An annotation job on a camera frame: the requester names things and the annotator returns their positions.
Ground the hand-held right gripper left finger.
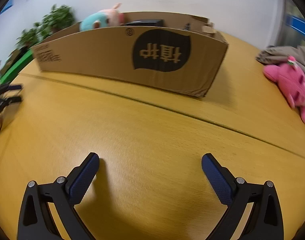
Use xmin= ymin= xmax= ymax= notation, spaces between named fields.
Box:
xmin=17 ymin=152 xmax=100 ymax=240

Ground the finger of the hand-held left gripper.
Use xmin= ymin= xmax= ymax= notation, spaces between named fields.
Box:
xmin=0 ymin=84 xmax=23 ymax=92
xmin=0 ymin=96 xmax=23 ymax=106

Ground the grey printed shirt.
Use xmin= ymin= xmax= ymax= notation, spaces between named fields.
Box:
xmin=255 ymin=45 xmax=305 ymax=75

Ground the large green potted plant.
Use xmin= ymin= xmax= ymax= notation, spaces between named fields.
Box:
xmin=34 ymin=4 xmax=76 ymax=34

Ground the green covered side table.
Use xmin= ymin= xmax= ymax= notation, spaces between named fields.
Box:
xmin=0 ymin=49 xmax=35 ymax=83

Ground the glass partition with blue stripe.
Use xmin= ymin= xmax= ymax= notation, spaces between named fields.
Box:
xmin=284 ymin=0 xmax=305 ymax=45

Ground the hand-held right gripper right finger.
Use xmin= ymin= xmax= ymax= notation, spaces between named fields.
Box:
xmin=201 ymin=153 xmax=284 ymax=240

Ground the pink and blue pig plush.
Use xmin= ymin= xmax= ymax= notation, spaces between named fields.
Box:
xmin=79 ymin=3 xmax=125 ymax=32

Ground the cardboard box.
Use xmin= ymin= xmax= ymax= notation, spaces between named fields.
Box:
xmin=30 ymin=11 xmax=230 ymax=98

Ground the black product box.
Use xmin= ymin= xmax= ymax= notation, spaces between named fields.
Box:
xmin=124 ymin=19 xmax=165 ymax=27

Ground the pink plush toy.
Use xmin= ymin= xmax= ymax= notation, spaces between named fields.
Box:
xmin=264 ymin=56 xmax=305 ymax=123

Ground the small green potted plant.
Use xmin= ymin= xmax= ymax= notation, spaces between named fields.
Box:
xmin=16 ymin=27 xmax=46 ymax=50

